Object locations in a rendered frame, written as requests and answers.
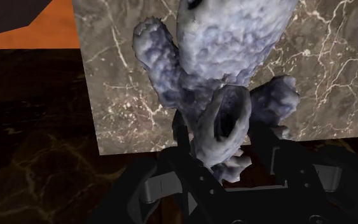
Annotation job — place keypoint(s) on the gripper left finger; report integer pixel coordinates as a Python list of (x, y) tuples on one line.
[(178, 169)]

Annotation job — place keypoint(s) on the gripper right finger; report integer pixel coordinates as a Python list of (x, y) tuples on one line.
[(293, 164)]

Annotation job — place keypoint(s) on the grey white plush animal toy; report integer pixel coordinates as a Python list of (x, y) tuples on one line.
[(228, 46)]

